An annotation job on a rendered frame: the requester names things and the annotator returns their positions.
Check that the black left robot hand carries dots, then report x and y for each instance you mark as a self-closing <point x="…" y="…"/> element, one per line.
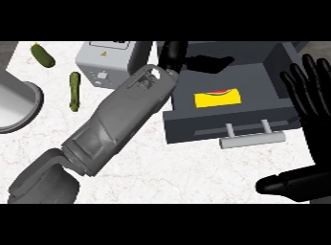
<point x="201" y="61"/>

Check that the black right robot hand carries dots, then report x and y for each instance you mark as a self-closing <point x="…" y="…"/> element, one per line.
<point x="321" y="127"/>

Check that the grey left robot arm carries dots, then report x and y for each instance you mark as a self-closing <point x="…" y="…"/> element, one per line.
<point x="116" y="115"/>

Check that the dark grey open drawer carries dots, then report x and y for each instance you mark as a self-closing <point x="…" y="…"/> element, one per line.
<point x="229" y="86"/>

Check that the dark grey drawer front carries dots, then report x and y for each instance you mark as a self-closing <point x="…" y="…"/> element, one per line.
<point x="229" y="124"/>

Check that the pale grey toaster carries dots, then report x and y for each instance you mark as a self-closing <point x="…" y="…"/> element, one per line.
<point x="108" y="63"/>

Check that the long green cucumber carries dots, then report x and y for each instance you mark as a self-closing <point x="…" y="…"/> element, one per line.
<point x="74" y="90"/>

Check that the short green cucumber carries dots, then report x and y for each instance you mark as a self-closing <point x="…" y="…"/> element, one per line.
<point x="42" y="55"/>

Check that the grey rounded sink basin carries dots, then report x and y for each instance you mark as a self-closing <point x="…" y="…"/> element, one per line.
<point x="8" y="99"/>

